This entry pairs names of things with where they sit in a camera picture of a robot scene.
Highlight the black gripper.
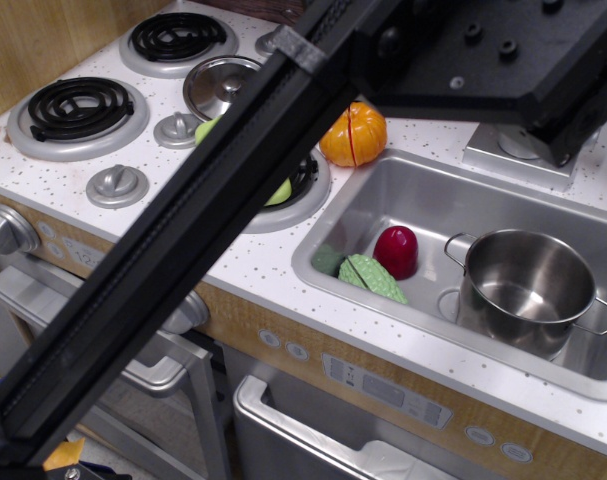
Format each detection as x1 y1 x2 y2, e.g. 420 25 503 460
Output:
522 65 607 168

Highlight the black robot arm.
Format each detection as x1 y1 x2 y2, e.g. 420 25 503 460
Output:
0 1 607 477

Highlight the red toy fruit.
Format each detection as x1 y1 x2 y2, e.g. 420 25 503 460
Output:
373 226 419 280

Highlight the orange toy pumpkin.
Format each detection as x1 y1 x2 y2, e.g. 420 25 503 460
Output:
319 101 387 168

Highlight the silver toy sink basin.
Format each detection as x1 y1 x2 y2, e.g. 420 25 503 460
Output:
292 150 607 401

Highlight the green toy bitter gourd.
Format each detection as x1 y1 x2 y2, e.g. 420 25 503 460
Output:
338 254 408 305

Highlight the front right stove burner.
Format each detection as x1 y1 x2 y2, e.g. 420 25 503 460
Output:
243 149 331 234

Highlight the stove burner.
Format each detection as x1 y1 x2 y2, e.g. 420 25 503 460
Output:
119 12 239 79
6 77 150 162
243 149 331 234

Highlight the green toy cutting board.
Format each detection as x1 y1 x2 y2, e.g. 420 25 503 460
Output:
195 115 293 207

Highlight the silver stovetop knob back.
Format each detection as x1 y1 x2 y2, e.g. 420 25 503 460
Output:
255 31 276 57

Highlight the silver stovetop knob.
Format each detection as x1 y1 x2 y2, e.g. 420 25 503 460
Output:
255 31 276 57
153 112 201 150
86 164 149 209

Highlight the steel pot lid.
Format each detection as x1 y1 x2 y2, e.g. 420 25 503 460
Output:
183 55 262 121

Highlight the silver stovetop knob middle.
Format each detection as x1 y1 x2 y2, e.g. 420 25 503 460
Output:
153 112 201 150

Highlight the silver dishwasher door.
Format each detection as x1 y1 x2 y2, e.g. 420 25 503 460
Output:
231 374 494 480

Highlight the back left stove burner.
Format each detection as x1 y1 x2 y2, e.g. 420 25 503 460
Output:
119 12 239 79

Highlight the silver oven knob right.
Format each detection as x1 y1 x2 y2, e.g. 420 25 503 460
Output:
161 291 210 335

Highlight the silver oven knob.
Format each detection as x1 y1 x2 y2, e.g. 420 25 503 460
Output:
161 291 210 335
0 204 41 255

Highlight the silver stovetop knob front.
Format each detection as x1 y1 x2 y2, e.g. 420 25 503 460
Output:
86 164 149 209

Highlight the front left stove burner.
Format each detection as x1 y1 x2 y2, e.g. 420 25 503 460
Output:
6 77 150 162

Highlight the silver oven knob left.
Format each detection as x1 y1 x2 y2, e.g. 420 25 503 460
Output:
0 204 41 255

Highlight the yellow tape piece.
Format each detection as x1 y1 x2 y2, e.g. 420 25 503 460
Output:
43 437 85 471

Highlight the steel pot with handles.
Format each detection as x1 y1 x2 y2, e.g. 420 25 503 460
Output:
443 229 607 360

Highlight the silver oven door handle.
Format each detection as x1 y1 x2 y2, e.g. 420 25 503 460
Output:
0 264 214 400

